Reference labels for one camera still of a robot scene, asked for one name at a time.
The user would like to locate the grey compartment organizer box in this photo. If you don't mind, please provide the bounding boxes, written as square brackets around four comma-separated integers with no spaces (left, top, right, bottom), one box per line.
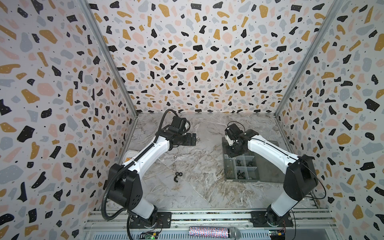
[222,138,285,184]

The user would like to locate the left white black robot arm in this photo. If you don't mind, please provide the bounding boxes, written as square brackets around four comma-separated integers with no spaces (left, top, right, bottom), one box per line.
[101,110,197,225]

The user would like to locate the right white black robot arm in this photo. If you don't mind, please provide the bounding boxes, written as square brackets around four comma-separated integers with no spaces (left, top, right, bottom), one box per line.
[225,124,320,227]

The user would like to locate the white square container orange label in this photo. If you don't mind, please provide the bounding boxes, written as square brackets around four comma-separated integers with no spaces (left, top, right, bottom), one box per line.
[123,150,139,162]

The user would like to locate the black corrugated cable conduit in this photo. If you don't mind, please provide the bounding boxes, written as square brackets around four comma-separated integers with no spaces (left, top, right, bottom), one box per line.
[100,108,181,222]

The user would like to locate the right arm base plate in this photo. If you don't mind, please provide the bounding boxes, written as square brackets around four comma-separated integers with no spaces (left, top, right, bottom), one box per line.
[250,211,295,228]

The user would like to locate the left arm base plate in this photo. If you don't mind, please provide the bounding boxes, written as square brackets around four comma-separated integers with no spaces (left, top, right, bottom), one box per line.
[129,212,172,229]

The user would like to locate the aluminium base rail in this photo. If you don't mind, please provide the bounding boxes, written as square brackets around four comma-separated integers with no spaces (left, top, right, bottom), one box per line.
[81,209,342,240]

